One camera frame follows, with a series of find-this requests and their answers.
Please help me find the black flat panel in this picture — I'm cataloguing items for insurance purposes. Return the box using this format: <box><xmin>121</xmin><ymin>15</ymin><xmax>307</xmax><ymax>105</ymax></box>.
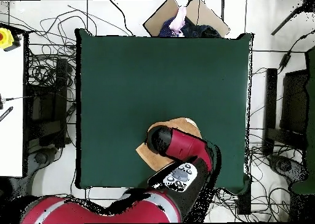
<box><xmin>280</xmin><ymin>70</ymin><xmax>308</xmax><ymax>136</ymax></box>

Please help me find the blue dotted garment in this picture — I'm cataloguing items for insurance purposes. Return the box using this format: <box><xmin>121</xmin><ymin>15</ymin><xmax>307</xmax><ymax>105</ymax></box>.
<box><xmin>158</xmin><ymin>17</ymin><xmax>181</xmax><ymax>38</ymax></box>

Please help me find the black equipment rack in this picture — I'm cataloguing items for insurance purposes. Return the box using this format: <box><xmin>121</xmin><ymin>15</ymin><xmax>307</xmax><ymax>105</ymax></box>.
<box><xmin>24</xmin><ymin>57</ymin><xmax>72</xmax><ymax>148</ymax></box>

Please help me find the yellow emergency stop button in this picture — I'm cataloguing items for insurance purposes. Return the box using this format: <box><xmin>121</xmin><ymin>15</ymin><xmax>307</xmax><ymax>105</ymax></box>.
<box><xmin>0</xmin><ymin>27</ymin><xmax>22</xmax><ymax>52</ymax></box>

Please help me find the white desk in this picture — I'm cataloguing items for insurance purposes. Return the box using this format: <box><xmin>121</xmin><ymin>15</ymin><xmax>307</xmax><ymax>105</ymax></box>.
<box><xmin>0</xmin><ymin>35</ymin><xmax>25</xmax><ymax>178</ymax></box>

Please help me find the dark navy garment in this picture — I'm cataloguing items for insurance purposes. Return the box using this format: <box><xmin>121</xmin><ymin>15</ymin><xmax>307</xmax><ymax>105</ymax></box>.
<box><xmin>180</xmin><ymin>17</ymin><xmax>222</xmax><ymax>38</ymax></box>

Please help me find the dark green table cloth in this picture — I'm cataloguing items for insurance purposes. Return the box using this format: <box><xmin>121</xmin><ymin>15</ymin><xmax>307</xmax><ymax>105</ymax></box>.
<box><xmin>74</xmin><ymin>28</ymin><xmax>254</xmax><ymax>194</ymax></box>

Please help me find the orange terry towel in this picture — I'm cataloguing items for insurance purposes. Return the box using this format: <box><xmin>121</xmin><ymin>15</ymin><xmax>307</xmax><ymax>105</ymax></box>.
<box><xmin>135</xmin><ymin>117</ymin><xmax>203</xmax><ymax>172</ymax></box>

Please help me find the white pink garment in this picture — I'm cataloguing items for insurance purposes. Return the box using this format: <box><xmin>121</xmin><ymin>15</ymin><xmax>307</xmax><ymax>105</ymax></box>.
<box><xmin>168</xmin><ymin>6</ymin><xmax>188</xmax><ymax>36</ymax></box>

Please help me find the black rod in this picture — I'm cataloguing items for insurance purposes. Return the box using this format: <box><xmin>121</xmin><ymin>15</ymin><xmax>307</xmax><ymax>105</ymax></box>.
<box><xmin>270</xmin><ymin>6</ymin><xmax>303</xmax><ymax>36</ymax></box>

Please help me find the black upright bar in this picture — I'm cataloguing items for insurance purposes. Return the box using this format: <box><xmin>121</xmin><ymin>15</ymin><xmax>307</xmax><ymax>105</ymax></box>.
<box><xmin>263</xmin><ymin>68</ymin><xmax>278</xmax><ymax>156</ymax></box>

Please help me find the cardboard box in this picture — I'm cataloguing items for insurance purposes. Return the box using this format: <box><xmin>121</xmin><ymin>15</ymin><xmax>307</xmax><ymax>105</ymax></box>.
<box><xmin>143</xmin><ymin>0</ymin><xmax>231</xmax><ymax>38</ymax></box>

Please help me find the black cable tangle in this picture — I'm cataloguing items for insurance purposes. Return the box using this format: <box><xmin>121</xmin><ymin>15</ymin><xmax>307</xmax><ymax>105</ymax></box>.
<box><xmin>24</xmin><ymin>4</ymin><xmax>99</xmax><ymax>89</ymax></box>
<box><xmin>216</xmin><ymin>127</ymin><xmax>303</xmax><ymax>222</ymax></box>

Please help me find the black power adapter with cable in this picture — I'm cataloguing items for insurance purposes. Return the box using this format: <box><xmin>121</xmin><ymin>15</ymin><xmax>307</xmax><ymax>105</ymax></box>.
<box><xmin>277</xmin><ymin>29</ymin><xmax>315</xmax><ymax>74</ymax></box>

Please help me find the black table leg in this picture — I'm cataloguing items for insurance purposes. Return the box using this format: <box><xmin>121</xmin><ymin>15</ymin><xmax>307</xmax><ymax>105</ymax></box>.
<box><xmin>237</xmin><ymin>184</ymin><xmax>252</xmax><ymax>215</ymax></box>

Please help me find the black ribbed strap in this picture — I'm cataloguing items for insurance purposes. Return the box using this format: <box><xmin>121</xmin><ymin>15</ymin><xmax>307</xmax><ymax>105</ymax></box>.
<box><xmin>0</xmin><ymin>106</ymin><xmax>14</xmax><ymax>122</ymax></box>

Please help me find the long black cable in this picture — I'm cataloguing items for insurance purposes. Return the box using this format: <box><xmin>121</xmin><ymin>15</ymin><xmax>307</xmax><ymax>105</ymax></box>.
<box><xmin>109</xmin><ymin>0</ymin><xmax>135</xmax><ymax>37</ymax></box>

